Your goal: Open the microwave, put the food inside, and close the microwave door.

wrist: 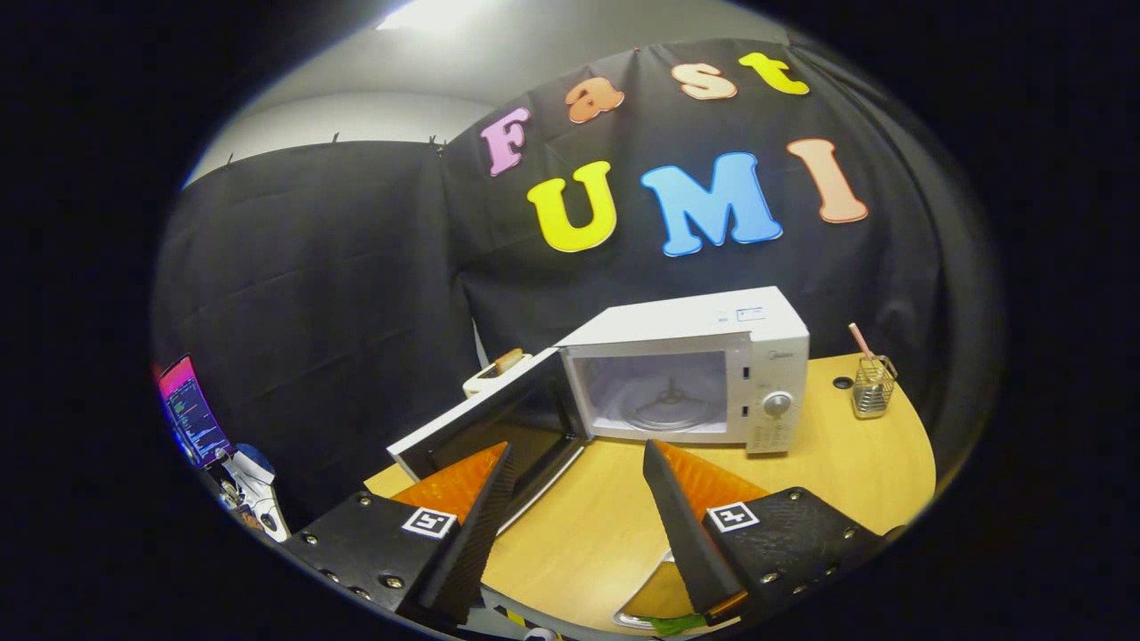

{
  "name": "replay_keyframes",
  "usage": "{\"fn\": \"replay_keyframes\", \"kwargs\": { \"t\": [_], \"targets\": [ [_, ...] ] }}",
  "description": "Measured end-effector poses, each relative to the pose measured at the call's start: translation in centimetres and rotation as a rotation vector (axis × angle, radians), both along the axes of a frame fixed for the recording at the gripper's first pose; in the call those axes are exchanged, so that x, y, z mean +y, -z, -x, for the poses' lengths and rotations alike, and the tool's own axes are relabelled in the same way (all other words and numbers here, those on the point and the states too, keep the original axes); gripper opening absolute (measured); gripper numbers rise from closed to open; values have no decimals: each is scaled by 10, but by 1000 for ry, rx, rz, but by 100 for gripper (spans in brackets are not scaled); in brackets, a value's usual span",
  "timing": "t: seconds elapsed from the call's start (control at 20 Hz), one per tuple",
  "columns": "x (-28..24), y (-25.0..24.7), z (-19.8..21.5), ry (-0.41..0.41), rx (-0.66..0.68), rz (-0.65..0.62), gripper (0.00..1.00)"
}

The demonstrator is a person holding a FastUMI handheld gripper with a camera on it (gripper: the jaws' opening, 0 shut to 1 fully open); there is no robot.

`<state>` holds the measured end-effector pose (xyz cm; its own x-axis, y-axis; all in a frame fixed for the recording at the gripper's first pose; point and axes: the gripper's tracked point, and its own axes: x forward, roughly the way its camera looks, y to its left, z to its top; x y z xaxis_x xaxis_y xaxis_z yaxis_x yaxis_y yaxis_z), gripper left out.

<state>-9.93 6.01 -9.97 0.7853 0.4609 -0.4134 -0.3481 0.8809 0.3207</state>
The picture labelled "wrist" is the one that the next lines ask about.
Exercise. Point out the computer monitor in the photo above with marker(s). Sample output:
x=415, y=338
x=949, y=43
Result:
x=191, y=414

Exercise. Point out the white microwave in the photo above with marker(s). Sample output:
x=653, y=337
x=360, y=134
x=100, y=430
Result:
x=686, y=320

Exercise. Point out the white plastic device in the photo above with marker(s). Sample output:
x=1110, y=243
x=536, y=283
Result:
x=258, y=499

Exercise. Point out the brown bread lettuce sandwich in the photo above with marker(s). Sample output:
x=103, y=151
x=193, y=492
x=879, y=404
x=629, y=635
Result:
x=659, y=592

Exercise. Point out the toasted bread slice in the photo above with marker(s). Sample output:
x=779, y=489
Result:
x=508, y=361

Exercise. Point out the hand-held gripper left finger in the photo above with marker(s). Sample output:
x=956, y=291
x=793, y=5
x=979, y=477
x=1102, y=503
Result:
x=472, y=543

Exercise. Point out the cream toaster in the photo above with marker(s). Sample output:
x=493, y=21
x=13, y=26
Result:
x=481, y=383

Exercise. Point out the black backdrop cloth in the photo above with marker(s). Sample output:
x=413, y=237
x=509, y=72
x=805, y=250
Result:
x=338, y=285

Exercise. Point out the white plate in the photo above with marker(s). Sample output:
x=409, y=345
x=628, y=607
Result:
x=623, y=616

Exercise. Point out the pink striped straw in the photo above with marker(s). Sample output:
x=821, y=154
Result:
x=860, y=340

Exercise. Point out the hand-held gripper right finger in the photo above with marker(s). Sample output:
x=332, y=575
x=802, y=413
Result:
x=681, y=534

